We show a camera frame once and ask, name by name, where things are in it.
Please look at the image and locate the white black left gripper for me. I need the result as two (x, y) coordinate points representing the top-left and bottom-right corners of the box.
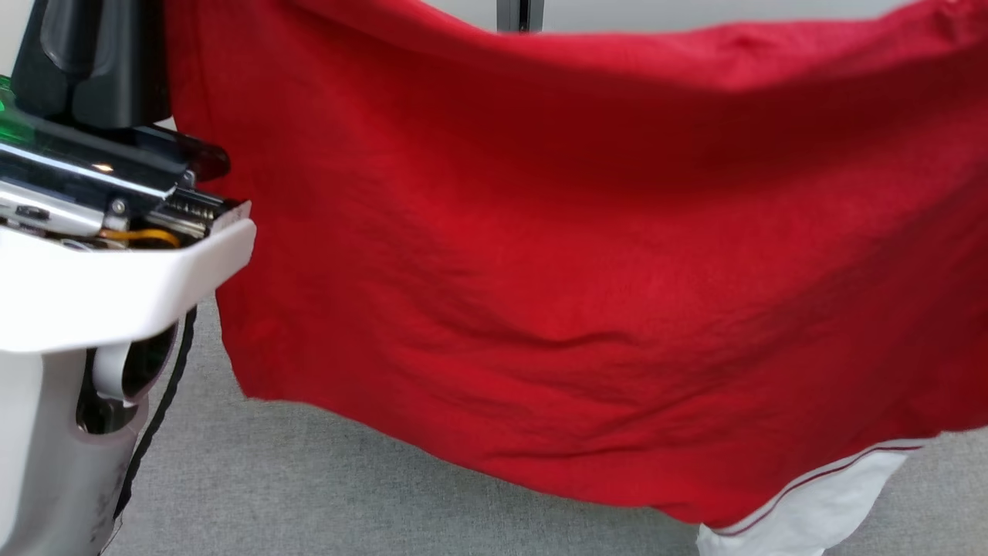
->
(0, 0), (257, 356)

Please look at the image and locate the red jersey with number 23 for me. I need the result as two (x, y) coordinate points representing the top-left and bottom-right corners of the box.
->
(162, 0), (988, 556)

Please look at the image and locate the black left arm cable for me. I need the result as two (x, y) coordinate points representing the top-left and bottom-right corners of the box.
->
(112, 305), (198, 520)

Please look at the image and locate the grey vertical partition post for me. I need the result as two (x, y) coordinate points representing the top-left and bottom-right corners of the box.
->
(496, 0), (545, 33)

